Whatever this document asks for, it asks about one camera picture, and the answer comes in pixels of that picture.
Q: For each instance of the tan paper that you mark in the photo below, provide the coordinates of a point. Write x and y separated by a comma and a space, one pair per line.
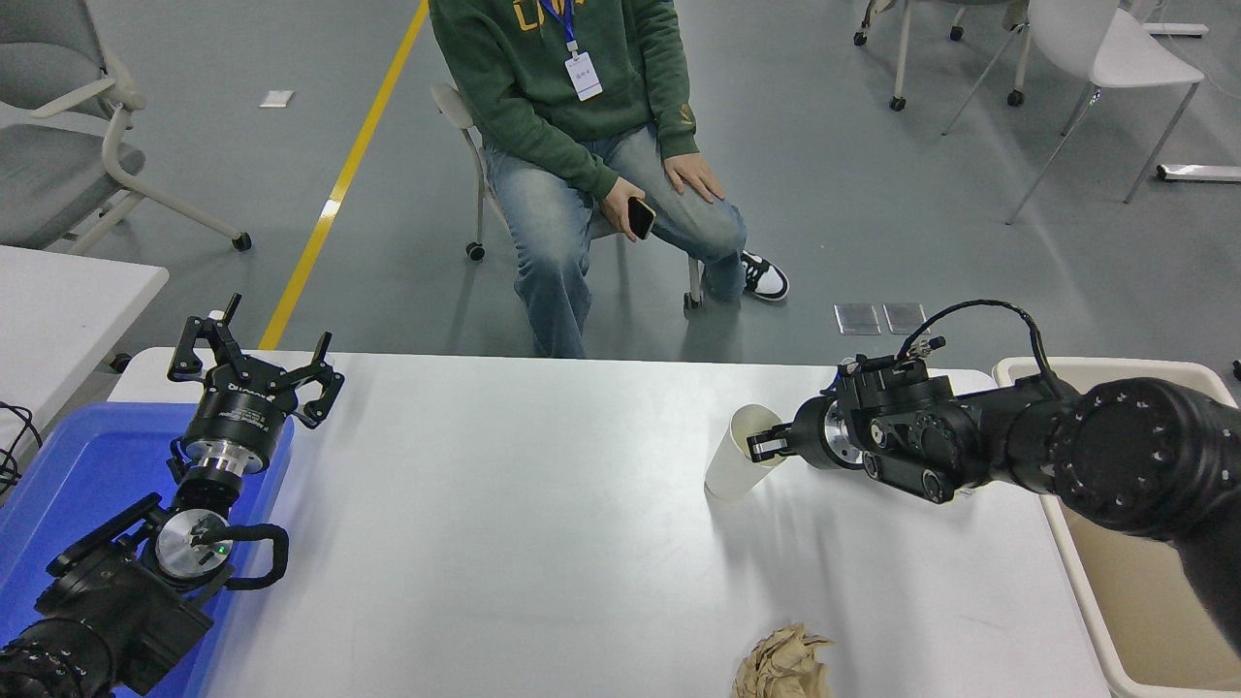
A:
780, 664

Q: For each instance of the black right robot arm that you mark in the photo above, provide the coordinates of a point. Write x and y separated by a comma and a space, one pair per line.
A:
1115, 456

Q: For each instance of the grey chair with white armrests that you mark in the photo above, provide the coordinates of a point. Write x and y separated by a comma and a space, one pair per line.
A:
456, 107

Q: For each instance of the grey office chair white frame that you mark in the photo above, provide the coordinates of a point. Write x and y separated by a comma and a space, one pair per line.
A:
48, 174

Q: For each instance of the white chair with metal legs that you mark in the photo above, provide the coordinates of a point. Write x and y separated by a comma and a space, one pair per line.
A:
1125, 48

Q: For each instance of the white table foot bar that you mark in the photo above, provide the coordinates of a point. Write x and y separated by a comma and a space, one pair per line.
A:
1178, 29
1197, 174

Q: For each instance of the person's right hand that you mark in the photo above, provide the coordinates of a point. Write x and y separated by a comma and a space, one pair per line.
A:
619, 204

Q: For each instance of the white paper cup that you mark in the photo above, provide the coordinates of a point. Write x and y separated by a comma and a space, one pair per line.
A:
727, 465

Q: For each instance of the white-legged caster chair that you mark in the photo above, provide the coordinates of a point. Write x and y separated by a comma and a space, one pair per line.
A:
904, 48

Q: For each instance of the black smartphone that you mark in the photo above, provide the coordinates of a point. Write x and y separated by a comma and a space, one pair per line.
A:
642, 218

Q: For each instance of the white side table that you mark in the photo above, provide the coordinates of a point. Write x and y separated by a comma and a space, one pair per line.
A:
58, 310

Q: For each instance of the black caster wheel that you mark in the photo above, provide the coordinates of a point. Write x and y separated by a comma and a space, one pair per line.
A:
121, 364

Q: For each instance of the person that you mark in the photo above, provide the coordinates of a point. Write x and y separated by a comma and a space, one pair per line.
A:
553, 78

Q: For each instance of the blue plastic tray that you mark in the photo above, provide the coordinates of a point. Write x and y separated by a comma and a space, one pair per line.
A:
87, 465

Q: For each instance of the silver floor plate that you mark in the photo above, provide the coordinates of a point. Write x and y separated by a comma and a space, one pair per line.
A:
858, 319
906, 318

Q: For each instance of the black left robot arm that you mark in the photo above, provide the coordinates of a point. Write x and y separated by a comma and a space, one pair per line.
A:
116, 601

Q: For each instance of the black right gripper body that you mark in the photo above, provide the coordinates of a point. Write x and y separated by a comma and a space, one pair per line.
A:
810, 436

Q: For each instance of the large pale plastic bin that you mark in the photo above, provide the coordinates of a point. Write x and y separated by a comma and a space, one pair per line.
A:
1144, 630

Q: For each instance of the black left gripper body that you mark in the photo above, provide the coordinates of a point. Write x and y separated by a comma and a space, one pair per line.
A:
242, 412

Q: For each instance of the person's left hand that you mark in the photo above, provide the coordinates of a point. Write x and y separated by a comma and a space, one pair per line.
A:
693, 176

